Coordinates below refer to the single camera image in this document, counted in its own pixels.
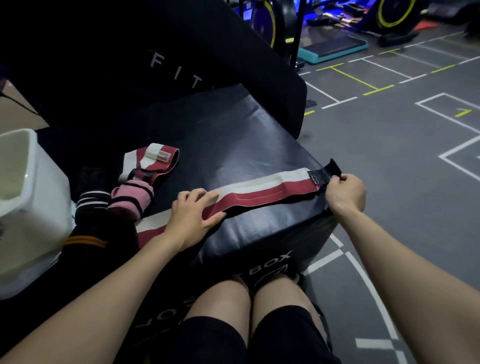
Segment person's left hand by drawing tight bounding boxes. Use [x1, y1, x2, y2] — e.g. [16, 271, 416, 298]
[164, 188, 228, 253]

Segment person's right hand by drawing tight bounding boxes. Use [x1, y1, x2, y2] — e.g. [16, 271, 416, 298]
[325, 173, 367, 223]

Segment long red white wrist wrap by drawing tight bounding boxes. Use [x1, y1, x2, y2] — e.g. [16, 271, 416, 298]
[135, 159, 343, 250]

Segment person's right forearm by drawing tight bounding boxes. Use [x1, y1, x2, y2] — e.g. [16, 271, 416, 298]
[334, 208, 480, 364]

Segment person's left forearm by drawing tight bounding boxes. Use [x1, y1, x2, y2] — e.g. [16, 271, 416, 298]
[0, 233, 201, 364]

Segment folded red white wrist wrap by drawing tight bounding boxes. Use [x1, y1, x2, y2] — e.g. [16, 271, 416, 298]
[118, 143, 180, 184]

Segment low black soft plyo box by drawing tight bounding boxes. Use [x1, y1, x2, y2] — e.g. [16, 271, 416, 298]
[0, 84, 339, 364]

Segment pink black striped wrist wrap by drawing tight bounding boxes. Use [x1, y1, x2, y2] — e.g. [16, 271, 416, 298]
[108, 179, 155, 221]

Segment person's left leg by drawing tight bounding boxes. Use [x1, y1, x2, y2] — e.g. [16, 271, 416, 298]
[184, 277, 253, 347]

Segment person's leg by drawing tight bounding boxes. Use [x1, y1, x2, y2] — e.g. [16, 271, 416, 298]
[250, 274, 328, 344]
[184, 277, 253, 347]

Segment person's right leg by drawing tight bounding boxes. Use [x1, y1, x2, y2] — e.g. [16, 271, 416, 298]
[250, 274, 328, 344]

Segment black white striped wrist wrap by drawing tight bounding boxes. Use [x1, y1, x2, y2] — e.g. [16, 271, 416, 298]
[74, 167, 112, 226]

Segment black orange striped wrist wrap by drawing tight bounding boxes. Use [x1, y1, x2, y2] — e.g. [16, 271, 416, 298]
[62, 221, 140, 278]

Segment person's black shorts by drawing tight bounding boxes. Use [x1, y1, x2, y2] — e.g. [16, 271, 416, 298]
[148, 305, 343, 364]

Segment teal aerobic step platform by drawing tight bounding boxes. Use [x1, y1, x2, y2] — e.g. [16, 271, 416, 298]
[298, 35, 369, 65]

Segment tall black soft plyo box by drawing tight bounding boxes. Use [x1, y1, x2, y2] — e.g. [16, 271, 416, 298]
[0, 0, 308, 140]

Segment black metal pole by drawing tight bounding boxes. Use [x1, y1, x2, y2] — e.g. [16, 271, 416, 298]
[289, 0, 309, 70]

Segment white plastic bin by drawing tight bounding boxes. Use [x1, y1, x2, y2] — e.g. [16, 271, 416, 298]
[0, 128, 76, 301]

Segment exercise bike with yellow wheel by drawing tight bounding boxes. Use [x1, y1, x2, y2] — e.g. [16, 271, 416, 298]
[350, 0, 433, 48]
[234, 0, 298, 53]

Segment thin black cable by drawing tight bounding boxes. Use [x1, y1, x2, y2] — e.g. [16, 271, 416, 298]
[0, 91, 41, 117]

